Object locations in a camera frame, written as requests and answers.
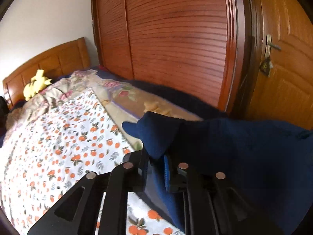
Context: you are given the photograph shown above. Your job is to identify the wooden door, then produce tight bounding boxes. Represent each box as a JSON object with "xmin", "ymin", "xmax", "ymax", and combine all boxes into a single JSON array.
[{"xmin": 245, "ymin": 0, "xmax": 313, "ymax": 131}]

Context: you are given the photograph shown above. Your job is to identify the wooden headboard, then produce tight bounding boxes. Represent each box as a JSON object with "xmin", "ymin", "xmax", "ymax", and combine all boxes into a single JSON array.
[{"xmin": 2, "ymin": 37, "xmax": 92, "ymax": 109}]

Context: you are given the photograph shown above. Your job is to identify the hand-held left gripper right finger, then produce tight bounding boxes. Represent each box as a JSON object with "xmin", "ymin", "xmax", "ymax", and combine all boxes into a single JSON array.
[{"xmin": 163, "ymin": 155, "xmax": 248, "ymax": 235}]

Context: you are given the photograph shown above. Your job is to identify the black bag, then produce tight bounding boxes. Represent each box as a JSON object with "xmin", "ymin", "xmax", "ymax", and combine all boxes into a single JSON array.
[{"xmin": 0, "ymin": 96, "xmax": 10, "ymax": 131}]

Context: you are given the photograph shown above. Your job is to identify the wooden slatted wardrobe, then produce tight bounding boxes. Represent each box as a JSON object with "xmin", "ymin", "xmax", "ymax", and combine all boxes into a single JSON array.
[{"xmin": 92, "ymin": 0, "xmax": 255, "ymax": 114}]

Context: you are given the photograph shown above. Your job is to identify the floral quilt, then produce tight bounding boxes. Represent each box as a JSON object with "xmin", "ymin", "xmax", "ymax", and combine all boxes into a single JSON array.
[{"xmin": 5, "ymin": 70, "xmax": 203, "ymax": 152}]

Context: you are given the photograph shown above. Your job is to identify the brass door handle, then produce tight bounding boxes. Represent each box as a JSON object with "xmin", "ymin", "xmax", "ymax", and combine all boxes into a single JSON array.
[{"xmin": 264, "ymin": 34, "xmax": 282, "ymax": 59}]

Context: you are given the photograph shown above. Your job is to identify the blue suit jacket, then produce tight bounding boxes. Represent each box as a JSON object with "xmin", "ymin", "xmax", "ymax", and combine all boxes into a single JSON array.
[{"xmin": 122, "ymin": 111, "xmax": 313, "ymax": 235}]

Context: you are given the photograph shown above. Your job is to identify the yellow plush toy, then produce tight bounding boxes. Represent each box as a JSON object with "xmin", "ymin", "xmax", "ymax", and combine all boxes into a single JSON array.
[{"xmin": 23, "ymin": 70, "xmax": 52, "ymax": 101}]

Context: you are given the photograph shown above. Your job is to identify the orange print bed sheet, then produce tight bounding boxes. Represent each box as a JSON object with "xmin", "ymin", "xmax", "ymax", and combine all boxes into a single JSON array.
[{"xmin": 0, "ymin": 88, "xmax": 186, "ymax": 235}]

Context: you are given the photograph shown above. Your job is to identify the hanging keys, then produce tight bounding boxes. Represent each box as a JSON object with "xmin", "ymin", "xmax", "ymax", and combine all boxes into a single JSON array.
[{"xmin": 259, "ymin": 57, "xmax": 274, "ymax": 77}]

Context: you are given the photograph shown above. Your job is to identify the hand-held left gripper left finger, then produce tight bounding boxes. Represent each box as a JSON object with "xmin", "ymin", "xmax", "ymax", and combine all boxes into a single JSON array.
[{"xmin": 27, "ymin": 151, "xmax": 150, "ymax": 235}]

